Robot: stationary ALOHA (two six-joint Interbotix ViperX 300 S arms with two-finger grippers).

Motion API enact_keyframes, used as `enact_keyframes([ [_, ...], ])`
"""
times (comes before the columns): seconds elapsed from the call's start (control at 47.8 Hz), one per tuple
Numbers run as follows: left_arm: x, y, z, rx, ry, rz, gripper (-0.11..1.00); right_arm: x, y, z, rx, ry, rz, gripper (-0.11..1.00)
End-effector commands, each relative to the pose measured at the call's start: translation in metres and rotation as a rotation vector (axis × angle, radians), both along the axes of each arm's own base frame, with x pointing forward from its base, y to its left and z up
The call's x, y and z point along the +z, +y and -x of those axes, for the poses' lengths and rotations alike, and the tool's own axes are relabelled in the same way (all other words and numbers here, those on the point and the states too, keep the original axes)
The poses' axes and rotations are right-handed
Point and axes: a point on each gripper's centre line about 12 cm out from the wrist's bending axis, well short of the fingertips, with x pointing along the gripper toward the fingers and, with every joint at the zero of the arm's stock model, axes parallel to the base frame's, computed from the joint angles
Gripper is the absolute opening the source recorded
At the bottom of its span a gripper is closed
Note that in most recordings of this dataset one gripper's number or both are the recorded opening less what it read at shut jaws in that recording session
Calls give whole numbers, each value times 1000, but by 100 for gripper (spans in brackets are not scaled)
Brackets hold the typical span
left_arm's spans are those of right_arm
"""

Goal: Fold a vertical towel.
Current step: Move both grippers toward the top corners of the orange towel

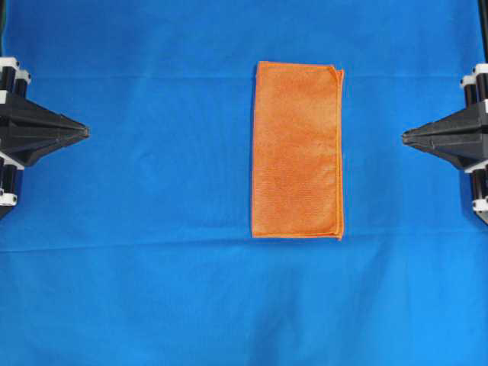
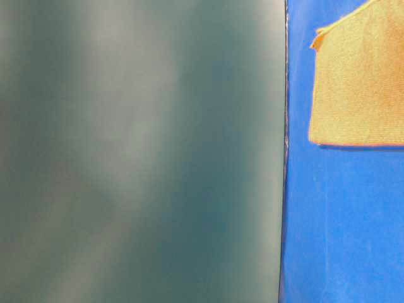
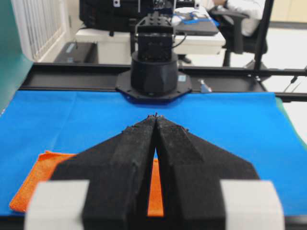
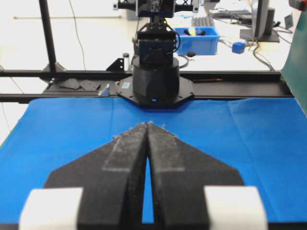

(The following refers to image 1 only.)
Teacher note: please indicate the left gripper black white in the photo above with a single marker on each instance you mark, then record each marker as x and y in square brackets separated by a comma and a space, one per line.
[33, 133]

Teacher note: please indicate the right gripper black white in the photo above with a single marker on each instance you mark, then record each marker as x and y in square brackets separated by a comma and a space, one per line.
[457, 138]

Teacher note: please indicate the orange microfiber towel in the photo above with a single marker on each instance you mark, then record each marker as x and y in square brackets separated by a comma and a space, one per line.
[297, 177]

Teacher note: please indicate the blue table cloth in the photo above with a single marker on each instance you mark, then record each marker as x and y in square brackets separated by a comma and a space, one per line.
[134, 247]

